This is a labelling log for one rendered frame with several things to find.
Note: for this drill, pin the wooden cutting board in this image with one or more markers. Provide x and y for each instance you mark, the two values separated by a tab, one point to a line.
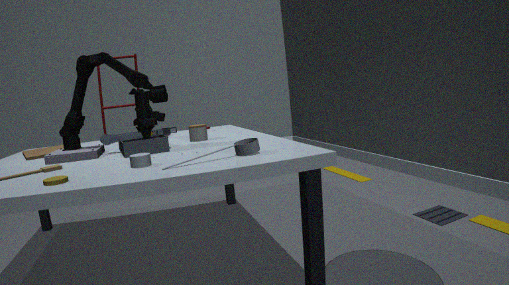
40	152

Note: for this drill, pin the wooden spatula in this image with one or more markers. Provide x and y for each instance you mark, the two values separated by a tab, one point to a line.
45	169

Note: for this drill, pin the grey saucepan with long handle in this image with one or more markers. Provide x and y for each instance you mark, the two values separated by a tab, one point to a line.
242	148

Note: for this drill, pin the olive yellow flat disc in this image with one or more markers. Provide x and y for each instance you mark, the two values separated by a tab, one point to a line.
52	181

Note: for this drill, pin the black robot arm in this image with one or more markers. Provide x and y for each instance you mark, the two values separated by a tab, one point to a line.
85	65

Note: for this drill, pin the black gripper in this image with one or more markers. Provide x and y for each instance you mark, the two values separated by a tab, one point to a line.
143	120

